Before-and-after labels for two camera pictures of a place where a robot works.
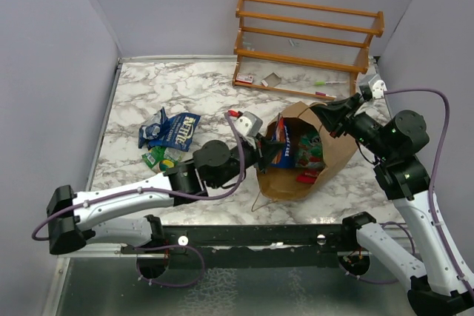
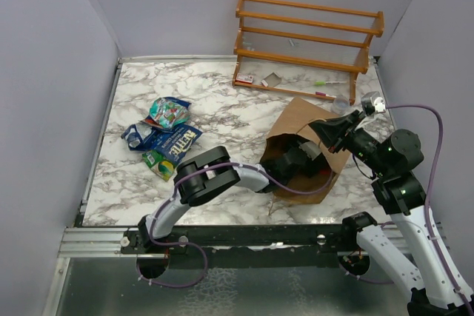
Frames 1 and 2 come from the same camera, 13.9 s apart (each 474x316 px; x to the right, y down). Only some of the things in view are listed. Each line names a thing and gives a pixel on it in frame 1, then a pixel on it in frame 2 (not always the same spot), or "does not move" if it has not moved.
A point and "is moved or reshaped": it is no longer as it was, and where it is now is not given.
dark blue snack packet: x=176 y=132 is moved or reshaped
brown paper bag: x=281 y=183 is moved or reshaped
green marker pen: x=321 y=83 does not move
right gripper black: x=334 y=115 to x=332 y=131
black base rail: x=252 y=246 does not move
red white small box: x=244 y=78 does not move
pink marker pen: x=321 y=93 does not move
